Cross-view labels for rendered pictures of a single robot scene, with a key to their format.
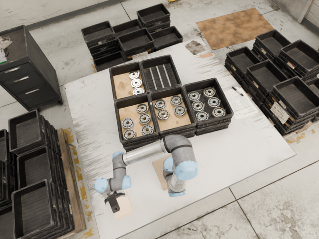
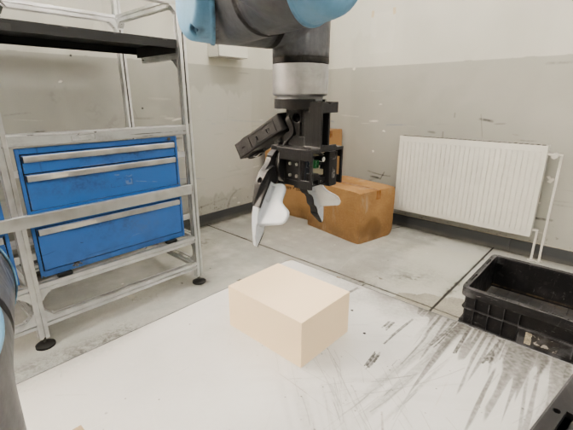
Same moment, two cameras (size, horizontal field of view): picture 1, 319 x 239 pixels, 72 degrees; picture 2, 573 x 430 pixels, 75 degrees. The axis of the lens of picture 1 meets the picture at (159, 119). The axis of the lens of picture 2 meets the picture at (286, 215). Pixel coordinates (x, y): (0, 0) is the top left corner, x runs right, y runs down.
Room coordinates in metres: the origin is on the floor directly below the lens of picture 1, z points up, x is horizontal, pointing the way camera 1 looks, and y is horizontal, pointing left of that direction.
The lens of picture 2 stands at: (0.81, 0.07, 1.07)
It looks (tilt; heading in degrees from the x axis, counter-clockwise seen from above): 18 degrees down; 147
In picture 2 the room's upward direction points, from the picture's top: straight up
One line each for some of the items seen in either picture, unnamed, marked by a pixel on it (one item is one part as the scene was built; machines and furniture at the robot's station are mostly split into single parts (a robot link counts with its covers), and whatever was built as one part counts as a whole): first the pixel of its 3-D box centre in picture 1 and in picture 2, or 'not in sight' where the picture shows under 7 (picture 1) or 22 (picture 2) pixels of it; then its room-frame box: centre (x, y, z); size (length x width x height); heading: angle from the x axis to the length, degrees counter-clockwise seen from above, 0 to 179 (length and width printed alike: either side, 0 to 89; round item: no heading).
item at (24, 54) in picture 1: (29, 74); not in sight; (2.16, 1.54, 0.45); 0.60 x 0.45 x 0.90; 15
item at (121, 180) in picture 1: (120, 179); (237, 6); (0.39, 0.27, 1.17); 0.11 x 0.11 x 0.08; 2
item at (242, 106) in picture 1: (238, 102); not in sight; (1.08, -0.74, 0.70); 0.33 x 0.23 x 0.01; 15
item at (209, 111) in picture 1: (206, 103); not in sight; (1.02, -0.41, 0.87); 0.40 x 0.30 x 0.11; 6
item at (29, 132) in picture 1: (36, 139); not in sight; (1.24, 1.35, 0.37); 0.40 x 0.30 x 0.45; 15
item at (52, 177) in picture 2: not in sight; (115, 200); (-1.10, 0.31, 0.60); 0.72 x 0.03 x 0.56; 105
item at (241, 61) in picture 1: (242, 66); not in sight; (1.91, -1.17, 0.26); 0.40 x 0.30 x 0.23; 15
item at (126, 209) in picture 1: (121, 204); (287, 308); (0.35, 0.37, 0.74); 0.16 x 0.12 x 0.07; 15
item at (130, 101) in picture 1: (136, 120); not in sight; (0.96, 0.19, 0.87); 0.40 x 0.30 x 0.11; 6
